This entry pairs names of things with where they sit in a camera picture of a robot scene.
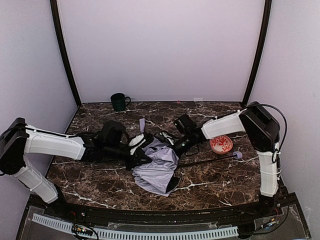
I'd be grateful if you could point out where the lavender folding umbrella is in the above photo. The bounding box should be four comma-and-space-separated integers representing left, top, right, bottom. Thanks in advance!
131, 117, 243, 197

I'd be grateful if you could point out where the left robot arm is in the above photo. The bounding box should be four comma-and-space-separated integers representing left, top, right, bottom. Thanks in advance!
0, 117, 153, 205

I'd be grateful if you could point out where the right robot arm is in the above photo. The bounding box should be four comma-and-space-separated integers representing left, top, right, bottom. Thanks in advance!
173, 101, 285, 200

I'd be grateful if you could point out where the dark green mug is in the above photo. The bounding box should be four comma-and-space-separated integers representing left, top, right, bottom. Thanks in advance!
110, 92, 131, 112

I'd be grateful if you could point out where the red patterned ceramic bowl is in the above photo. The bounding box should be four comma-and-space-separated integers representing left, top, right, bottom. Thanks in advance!
209, 135, 233, 155

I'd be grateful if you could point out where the small circuit board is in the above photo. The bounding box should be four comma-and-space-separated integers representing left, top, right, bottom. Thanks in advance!
71, 224, 94, 237

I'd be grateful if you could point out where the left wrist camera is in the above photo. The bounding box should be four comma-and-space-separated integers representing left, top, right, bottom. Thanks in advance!
128, 133, 154, 156

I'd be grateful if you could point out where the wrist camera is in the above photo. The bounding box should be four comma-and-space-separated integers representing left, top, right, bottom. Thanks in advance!
153, 131, 175, 146
128, 133, 154, 156

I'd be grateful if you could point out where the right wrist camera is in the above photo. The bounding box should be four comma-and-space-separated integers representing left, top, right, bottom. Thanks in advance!
153, 131, 175, 146

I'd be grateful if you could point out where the grey slotted cable duct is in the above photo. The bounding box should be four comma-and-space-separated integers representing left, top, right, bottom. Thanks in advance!
31, 213, 239, 240

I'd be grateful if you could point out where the black front rail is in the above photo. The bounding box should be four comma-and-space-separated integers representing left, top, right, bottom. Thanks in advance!
66, 203, 261, 225

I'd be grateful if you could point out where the left black frame post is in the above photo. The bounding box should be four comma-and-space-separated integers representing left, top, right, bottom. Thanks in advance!
49, 0, 82, 108

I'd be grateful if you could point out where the black frame post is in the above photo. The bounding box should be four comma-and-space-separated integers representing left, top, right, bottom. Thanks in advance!
49, 0, 82, 108
241, 0, 273, 106

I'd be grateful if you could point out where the right black frame post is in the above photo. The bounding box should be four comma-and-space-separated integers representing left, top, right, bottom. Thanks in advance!
241, 0, 273, 106

